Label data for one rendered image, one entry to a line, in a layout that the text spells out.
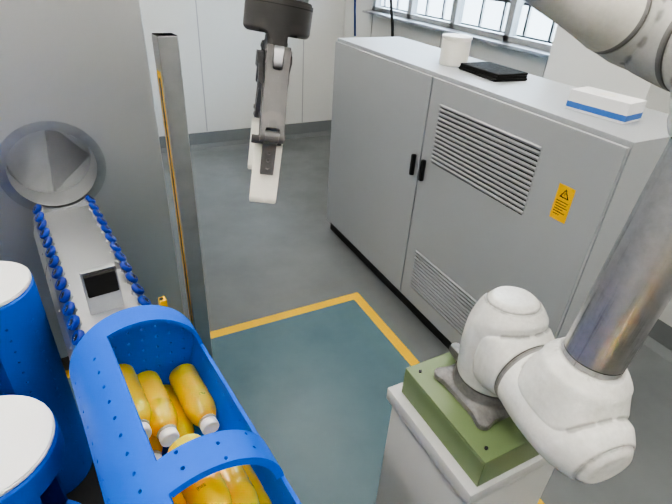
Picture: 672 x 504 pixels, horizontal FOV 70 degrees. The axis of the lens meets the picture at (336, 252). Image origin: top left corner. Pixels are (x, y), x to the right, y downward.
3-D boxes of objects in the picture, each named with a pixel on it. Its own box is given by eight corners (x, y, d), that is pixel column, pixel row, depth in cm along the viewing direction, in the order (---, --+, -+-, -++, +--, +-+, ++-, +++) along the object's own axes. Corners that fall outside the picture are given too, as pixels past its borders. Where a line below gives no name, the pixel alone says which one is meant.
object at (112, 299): (122, 301, 157) (113, 261, 149) (125, 308, 154) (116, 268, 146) (89, 311, 152) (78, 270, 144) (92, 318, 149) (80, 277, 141)
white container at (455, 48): (454, 60, 271) (459, 32, 263) (473, 66, 259) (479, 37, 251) (432, 61, 264) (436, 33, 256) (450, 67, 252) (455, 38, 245)
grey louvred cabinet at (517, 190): (379, 218, 417) (400, 36, 340) (590, 395, 257) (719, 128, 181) (323, 229, 394) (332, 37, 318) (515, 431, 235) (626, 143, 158)
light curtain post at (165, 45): (215, 415, 233) (171, 32, 143) (220, 424, 229) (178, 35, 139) (203, 421, 230) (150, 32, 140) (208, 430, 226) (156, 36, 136)
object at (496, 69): (487, 67, 260) (488, 59, 258) (531, 80, 237) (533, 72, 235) (453, 68, 251) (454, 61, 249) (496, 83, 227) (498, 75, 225)
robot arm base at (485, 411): (479, 341, 126) (483, 325, 123) (543, 404, 110) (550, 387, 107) (421, 362, 119) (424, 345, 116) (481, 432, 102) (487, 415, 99)
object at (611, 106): (581, 104, 201) (588, 85, 197) (640, 120, 184) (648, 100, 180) (564, 107, 195) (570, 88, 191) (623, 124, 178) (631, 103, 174)
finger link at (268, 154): (278, 127, 52) (280, 132, 49) (272, 172, 54) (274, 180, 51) (264, 125, 51) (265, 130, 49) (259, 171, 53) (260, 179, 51)
